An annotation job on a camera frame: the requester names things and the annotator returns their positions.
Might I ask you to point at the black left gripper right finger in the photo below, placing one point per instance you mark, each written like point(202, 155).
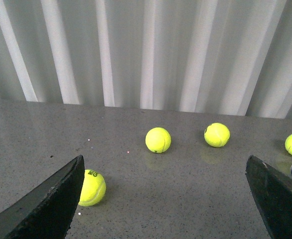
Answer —
point(272, 192)

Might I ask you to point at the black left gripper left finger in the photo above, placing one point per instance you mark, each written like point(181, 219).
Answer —
point(48, 210)

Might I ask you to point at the tennis ball middle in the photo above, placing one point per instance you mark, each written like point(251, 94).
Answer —
point(217, 135)

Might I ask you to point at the white pleated curtain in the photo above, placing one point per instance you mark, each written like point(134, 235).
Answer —
point(231, 57)

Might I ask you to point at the tennis ball far left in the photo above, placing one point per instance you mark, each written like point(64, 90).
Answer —
point(93, 189)

